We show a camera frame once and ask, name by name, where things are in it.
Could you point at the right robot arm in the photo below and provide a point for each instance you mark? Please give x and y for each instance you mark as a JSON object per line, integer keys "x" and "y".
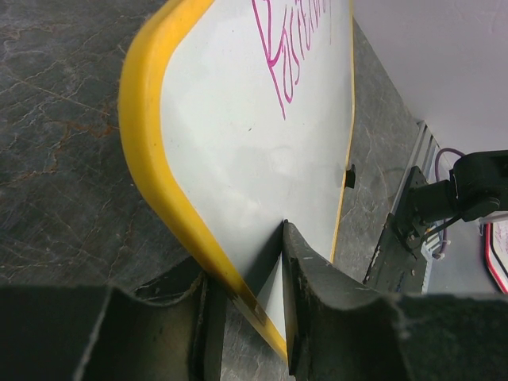
{"x": 476, "y": 187}

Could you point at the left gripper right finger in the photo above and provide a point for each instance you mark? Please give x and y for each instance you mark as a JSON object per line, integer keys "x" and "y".
{"x": 339, "y": 329}

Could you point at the pink framed whiteboard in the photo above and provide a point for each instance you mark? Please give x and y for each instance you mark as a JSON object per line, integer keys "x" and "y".
{"x": 495, "y": 253}

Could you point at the white whiteboard orange frame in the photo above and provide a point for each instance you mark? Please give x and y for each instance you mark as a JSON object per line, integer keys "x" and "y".
{"x": 236, "y": 116}

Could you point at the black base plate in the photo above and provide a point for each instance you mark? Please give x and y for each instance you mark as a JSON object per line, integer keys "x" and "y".
{"x": 398, "y": 264}

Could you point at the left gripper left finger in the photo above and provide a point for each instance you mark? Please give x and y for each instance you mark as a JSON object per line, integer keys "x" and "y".
{"x": 171, "y": 328}

